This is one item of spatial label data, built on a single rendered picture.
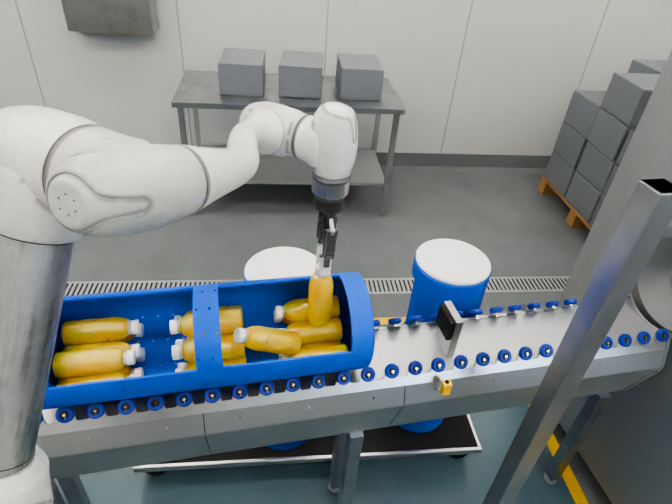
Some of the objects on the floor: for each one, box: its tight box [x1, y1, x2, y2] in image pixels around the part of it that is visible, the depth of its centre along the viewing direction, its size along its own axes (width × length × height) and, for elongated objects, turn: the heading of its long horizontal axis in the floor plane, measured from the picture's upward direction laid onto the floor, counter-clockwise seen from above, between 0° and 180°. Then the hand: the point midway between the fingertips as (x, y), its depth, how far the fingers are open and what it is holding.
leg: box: [543, 392, 611, 485], centre depth 209 cm, size 6×6×63 cm
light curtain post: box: [483, 178, 672, 504], centre depth 145 cm, size 6×6×170 cm
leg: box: [328, 433, 347, 494], centre depth 199 cm, size 6×6×63 cm
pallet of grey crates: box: [538, 59, 667, 230], centre depth 381 cm, size 120×80×119 cm
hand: (323, 260), depth 130 cm, fingers closed on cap, 4 cm apart
